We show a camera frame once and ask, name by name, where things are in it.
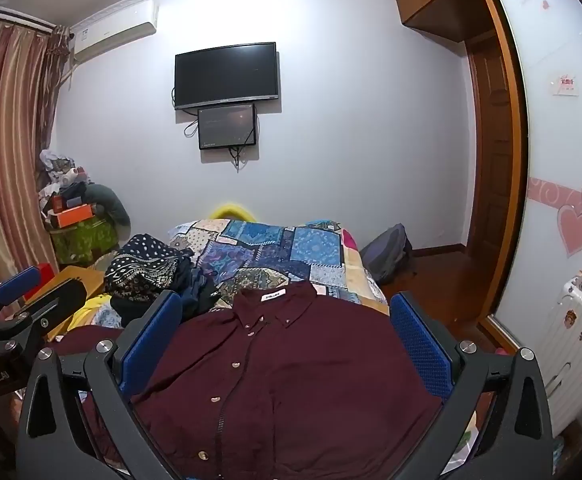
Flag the yellow garment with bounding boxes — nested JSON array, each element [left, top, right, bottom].
[[67, 294, 118, 332]]

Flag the dark blue folded clothes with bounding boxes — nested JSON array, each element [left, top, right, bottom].
[[111, 266, 219, 327]]

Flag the white wall air conditioner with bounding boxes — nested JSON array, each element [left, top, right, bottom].
[[74, 0, 157, 64]]

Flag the orange box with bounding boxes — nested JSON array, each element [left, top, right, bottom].
[[49, 204, 93, 229]]

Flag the blue patchwork bedspread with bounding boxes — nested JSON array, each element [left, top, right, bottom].
[[169, 219, 389, 314]]

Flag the brown wooden door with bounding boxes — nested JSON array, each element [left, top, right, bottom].
[[469, 36, 512, 264]]

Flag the wooden bedside table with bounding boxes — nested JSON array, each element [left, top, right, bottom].
[[25, 266, 104, 341]]

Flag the white sliding wardrobe door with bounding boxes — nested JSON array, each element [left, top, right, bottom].
[[495, 0, 582, 344]]

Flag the green patterned storage box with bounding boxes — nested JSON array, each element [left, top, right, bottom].
[[50, 217, 118, 266]]

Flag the wall mounted black television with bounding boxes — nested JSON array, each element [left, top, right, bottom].
[[173, 42, 280, 110]]

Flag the maroon button shirt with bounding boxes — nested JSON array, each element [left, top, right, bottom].
[[131, 282, 442, 479]]

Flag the yellow headboard pad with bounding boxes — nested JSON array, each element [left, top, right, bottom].
[[209, 203, 256, 222]]

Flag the red tissue box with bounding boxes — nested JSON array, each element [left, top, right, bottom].
[[24, 262, 54, 302]]

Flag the grey purple backpack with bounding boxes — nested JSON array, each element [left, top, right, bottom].
[[361, 223, 413, 284]]

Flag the small black wall monitor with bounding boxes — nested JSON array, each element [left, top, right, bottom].
[[198, 104, 256, 151]]

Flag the clutter pile in corner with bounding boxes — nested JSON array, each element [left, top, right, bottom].
[[38, 148, 90, 224]]

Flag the navy patterned folded garment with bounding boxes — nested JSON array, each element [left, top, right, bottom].
[[103, 234, 193, 302]]

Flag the red striped curtain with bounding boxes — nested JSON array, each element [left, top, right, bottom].
[[0, 21, 68, 282]]

